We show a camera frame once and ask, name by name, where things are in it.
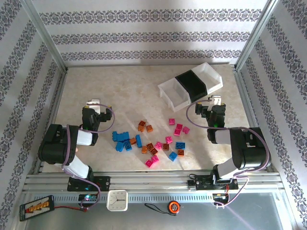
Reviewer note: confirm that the pink lego brick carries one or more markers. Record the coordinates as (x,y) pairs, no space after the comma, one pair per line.
(177,132)
(185,129)
(158,145)
(155,159)
(149,163)
(169,140)
(179,126)
(171,121)

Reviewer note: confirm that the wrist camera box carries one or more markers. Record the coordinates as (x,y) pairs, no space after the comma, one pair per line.
(215,99)
(94,103)

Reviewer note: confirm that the black power distribution board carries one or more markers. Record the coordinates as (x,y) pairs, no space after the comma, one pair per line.
(36,207)

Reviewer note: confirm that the white square analog clock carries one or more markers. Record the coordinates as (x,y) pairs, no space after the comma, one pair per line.
(117,200)

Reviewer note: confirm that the blue lego brick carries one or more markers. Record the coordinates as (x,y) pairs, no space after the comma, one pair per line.
(115,136)
(173,156)
(123,136)
(120,146)
(138,141)
(180,145)
(127,146)

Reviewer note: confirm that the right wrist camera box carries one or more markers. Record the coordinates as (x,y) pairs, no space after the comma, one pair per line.
(215,99)

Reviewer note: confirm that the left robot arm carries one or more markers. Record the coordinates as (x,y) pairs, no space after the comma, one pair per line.
(52,148)

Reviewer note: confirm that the orange black tape measure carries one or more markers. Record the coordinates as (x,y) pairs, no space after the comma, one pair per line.
(174,206)

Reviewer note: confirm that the black controller module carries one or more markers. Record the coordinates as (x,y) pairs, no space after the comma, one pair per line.
(87,198)
(219,196)

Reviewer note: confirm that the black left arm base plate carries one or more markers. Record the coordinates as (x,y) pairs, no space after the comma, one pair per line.
(103,183)

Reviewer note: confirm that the aluminium frame post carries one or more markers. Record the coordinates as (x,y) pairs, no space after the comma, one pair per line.
(46,36)
(254,36)

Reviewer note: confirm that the aluminium mounting rail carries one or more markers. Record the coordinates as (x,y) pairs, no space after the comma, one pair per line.
(148,182)

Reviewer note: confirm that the aluminium side rail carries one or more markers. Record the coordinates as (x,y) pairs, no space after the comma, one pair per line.
(57,95)
(247,95)

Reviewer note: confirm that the black rail stopper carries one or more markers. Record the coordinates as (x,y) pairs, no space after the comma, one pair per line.
(190,184)

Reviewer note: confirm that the aluminium back rail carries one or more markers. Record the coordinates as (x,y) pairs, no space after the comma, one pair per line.
(148,64)

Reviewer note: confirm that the white plastic bin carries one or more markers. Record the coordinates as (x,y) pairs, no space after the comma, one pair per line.
(172,93)
(208,74)

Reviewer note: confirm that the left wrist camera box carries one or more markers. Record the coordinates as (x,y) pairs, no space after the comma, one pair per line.
(94,103)

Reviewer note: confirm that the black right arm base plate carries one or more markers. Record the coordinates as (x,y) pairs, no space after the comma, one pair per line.
(202,183)

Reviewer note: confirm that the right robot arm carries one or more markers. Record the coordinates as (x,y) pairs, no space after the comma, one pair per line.
(251,153)

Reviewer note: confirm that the grey metal panel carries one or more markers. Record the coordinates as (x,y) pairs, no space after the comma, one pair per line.
(216,218)

